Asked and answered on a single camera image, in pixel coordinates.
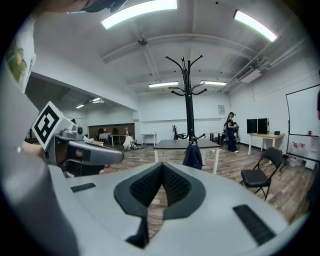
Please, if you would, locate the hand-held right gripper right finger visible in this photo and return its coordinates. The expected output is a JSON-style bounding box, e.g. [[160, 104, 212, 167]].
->
[[149, 161, 310, 256]]

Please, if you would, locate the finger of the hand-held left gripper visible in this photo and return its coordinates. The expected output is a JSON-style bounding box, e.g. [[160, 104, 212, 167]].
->
[[66, 140, 125, 166]]

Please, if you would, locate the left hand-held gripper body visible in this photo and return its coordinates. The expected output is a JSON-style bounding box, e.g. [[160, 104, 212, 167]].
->
[[31, 101, 85, 178]]

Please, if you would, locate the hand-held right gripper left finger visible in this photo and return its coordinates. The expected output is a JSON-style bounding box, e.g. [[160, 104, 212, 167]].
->
[[59, 161, 164, 256]]

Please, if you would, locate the navy blue bag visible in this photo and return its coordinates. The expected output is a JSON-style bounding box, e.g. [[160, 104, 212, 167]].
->
[[182, 142, 204, 171]]

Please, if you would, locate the black metal coat rack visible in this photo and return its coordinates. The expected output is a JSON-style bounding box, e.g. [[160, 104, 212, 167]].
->
[[165, 55, 208, 151]]

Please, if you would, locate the person's left forearm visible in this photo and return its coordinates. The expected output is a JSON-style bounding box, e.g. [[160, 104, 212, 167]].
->
[[22, 141, 47, 161]]

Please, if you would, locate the table with white cloth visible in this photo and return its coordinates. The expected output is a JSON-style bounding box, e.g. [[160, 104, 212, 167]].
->
[[99, 132, 112, 145]]

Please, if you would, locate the white-legged long table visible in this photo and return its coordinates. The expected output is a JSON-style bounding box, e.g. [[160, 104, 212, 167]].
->
[[110, 133, 129, 147]]

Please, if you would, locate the small white table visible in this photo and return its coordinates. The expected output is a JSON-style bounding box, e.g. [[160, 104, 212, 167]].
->
[[140, 132, 158, 146]]

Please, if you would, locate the black folding chair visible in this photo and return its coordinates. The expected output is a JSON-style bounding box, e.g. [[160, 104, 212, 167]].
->
[[239, 146, 285, 201]]

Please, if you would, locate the dark-topped white-legged table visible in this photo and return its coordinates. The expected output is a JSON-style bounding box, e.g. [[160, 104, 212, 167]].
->
[[152, 138, 222, 175]]

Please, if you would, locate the person's white printed shirt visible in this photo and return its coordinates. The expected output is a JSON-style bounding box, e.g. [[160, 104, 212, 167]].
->
[[4, 14, 37, 94]]

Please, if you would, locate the black office chair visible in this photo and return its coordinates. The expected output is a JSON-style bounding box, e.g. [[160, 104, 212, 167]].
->
[[171, 123, 187, 140]]

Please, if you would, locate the long ceiling light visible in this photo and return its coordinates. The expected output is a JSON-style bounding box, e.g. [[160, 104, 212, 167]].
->
[[233, 9, 279, 43], [100, 0, 178, 30], [199, 80, 227, 87], [148, 81, 179, 89]]

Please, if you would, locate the small dark table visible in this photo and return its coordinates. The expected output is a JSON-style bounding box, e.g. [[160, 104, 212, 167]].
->
[[204, 130, 224, 144]]

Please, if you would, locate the light wooden desk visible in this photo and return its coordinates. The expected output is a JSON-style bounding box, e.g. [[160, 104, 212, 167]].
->
[[248, 132, 286, 158]]

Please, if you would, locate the whiteboard on black stand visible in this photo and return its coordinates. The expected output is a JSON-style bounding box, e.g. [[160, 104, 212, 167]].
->
[[285, 84, 320, 162]]

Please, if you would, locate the white ceiling air conditioner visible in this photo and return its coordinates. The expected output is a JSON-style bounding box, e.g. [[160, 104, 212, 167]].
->
[[239, 68, 263, 84]]

